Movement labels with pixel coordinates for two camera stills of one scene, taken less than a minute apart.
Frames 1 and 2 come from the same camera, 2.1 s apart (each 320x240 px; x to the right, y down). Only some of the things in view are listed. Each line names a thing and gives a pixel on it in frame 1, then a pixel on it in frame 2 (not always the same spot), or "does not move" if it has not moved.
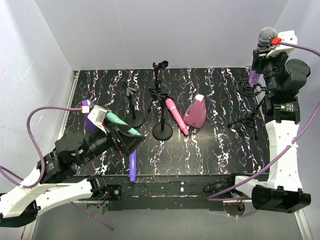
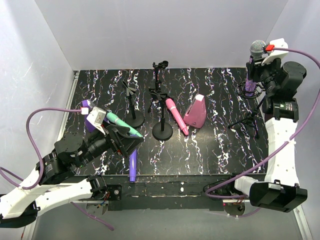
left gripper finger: x=130 y=143 does not move
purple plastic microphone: x=133 y=166 does not move
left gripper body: x=114 y=138 does not move
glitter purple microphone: x=264 y=38 -> x=257 y=47
